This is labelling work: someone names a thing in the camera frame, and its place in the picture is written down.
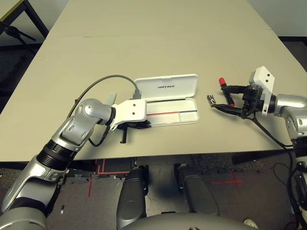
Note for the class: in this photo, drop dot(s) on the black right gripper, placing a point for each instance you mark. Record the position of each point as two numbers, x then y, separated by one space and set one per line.
251 100

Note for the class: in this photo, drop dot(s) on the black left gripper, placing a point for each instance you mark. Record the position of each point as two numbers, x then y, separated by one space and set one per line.
123 136

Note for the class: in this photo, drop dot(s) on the red and black marker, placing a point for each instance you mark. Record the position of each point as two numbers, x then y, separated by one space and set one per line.
222 81

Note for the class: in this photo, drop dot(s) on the small silver metal bit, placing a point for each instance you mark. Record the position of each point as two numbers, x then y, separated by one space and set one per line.
212 100

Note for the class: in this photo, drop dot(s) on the green card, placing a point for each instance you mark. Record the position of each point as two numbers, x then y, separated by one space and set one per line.
111 99

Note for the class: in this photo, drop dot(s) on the white plastic pencil case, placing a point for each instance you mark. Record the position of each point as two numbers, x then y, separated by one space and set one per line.
168 86

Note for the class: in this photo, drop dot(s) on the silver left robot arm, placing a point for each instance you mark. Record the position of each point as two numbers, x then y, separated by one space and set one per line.
72 124

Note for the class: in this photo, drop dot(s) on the grey left robot leg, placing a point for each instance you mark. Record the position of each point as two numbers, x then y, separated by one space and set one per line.
132 198

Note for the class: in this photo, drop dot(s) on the grey robot leg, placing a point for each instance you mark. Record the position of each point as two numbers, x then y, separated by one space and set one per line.
199 194
132 198

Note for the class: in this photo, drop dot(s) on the grey right robot leg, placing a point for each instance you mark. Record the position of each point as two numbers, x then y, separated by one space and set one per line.
199 194

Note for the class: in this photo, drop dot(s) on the grey robot torso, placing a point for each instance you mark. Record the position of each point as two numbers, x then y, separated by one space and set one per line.
187 222

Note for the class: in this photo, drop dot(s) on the small white floor scrap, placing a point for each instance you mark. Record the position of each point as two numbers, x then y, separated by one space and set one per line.
61 212

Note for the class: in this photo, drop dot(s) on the white bystander shoe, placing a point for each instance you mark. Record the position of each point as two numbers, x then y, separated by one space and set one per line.
250 223

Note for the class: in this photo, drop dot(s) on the black tripod stand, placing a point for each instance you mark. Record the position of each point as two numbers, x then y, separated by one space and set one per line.
14 31

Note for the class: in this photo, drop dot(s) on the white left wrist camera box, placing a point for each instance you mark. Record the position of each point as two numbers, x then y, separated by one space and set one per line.
130 112

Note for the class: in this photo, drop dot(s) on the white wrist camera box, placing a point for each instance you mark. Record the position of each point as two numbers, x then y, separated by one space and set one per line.
130 112
265 81

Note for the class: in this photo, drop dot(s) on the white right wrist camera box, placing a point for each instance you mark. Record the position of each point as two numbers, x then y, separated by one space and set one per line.
265 81

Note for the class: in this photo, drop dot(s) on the black metal table frame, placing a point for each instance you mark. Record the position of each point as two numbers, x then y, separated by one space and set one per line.
36 16

